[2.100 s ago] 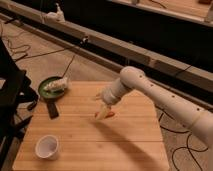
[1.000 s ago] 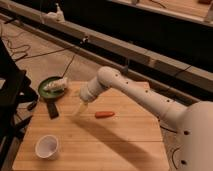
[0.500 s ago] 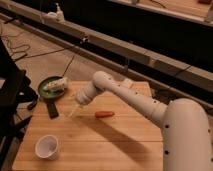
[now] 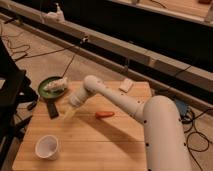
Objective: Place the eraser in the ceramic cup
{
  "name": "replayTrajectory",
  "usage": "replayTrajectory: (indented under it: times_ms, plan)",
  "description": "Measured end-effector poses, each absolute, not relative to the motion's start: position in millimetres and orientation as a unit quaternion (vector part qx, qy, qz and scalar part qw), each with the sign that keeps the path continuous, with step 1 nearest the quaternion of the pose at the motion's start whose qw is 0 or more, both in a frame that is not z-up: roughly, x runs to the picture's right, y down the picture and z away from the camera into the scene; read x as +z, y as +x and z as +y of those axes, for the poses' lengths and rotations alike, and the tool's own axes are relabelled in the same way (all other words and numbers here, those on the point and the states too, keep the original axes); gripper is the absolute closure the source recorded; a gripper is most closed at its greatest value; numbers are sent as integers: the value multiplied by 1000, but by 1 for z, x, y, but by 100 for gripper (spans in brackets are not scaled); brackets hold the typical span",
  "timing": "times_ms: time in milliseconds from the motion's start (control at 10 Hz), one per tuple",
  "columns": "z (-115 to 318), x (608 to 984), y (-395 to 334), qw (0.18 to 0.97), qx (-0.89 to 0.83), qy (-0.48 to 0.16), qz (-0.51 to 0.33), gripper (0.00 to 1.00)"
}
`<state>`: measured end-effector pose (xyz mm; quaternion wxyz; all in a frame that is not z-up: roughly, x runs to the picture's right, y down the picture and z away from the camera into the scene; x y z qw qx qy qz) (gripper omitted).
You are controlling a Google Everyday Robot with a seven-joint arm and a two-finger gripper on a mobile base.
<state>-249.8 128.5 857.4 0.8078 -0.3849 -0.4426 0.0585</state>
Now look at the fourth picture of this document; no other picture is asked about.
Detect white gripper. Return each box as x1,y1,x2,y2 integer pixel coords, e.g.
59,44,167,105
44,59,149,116
64,87,92,120

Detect black eraser block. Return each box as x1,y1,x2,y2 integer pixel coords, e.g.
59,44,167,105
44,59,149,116
47,101,59,119

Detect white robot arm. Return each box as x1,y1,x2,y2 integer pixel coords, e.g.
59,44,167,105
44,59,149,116
69,75,192,171

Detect white ceramic cup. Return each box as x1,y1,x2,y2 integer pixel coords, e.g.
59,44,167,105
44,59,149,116
35,135,59,160

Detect green plate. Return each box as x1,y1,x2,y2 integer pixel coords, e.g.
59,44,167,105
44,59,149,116
38,76,68,99

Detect white crumpled cloth toy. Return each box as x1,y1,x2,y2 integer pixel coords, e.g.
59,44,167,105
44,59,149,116
44,78,68,92

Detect orange carrot toy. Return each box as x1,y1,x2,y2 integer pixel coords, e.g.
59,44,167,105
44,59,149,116
95,111,115,119

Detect black chair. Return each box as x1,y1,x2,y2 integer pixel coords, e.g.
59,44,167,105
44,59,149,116
0,38,38,169

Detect white rectangular sponge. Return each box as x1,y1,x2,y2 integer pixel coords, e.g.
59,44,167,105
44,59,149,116
119,78,133,93

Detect blue box on floor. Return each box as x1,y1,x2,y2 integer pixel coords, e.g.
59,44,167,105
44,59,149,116
174,99,188,123

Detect black floor cable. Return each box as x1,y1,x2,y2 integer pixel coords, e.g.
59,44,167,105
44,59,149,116
0,23,88,78

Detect white object on rail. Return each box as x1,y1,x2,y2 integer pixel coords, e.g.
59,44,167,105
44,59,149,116
45,4,65,23

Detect black cables by robot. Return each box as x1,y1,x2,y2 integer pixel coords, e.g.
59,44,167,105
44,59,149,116
179,106,213,171

